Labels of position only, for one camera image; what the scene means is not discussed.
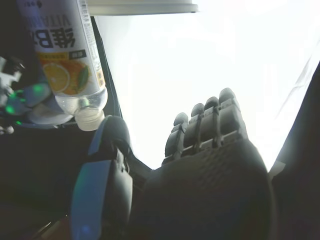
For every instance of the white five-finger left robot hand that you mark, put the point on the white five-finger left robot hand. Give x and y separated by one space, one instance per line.
212 180

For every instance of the orange juice bottle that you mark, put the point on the orange juice bottle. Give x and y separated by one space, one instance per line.
65 50

